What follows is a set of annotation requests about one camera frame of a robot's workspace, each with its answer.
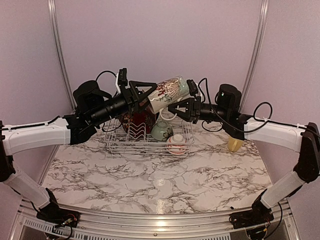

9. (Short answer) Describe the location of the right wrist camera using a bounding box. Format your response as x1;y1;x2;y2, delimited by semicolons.
186;79;202;102

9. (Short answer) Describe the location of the white wire dish rack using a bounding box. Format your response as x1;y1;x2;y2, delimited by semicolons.
104;119;195;156

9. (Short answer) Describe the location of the yellow ceramic mug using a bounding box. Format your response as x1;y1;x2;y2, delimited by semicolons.
228;136;244;152

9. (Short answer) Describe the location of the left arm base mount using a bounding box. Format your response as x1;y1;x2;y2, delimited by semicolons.
36;188;80;228

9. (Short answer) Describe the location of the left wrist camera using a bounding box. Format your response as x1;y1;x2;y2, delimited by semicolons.
115;67;128;94

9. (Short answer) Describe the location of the aluminium frame post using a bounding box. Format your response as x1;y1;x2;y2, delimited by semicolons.
47;0;76;111
240;0;270;110

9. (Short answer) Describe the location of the light green floral bowl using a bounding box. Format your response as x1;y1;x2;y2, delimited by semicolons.
150;120;174;142

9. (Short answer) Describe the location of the red floral plate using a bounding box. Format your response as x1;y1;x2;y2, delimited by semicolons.
120;110;156;134

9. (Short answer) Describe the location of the white red patterned bowl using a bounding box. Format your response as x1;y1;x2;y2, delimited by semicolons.
166;133;187;155

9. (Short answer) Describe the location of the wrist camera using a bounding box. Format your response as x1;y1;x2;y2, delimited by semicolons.
186;79;202;102
115;67;128;94

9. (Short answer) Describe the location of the right aluminium frame post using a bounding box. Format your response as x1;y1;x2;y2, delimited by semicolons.
240;0;270;110

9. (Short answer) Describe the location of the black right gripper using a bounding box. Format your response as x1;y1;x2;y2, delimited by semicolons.
168;95;230;124

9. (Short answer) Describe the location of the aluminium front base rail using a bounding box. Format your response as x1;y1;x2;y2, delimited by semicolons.
14;199;302;240

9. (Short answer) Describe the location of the left aluminium frame post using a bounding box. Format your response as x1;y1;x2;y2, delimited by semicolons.
47;0;76;111

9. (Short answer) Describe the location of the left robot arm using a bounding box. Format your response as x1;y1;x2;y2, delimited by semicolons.
0;80;157;223

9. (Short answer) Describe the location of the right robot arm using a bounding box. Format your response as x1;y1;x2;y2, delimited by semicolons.
168;83;320;224

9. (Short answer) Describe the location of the tall seashell ceramic mug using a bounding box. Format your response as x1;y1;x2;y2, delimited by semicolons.
148;76;190;121

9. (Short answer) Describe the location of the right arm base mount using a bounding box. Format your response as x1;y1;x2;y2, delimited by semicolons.
229;191;274;229

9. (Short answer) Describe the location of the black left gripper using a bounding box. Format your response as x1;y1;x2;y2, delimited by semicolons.
89;79;158;126

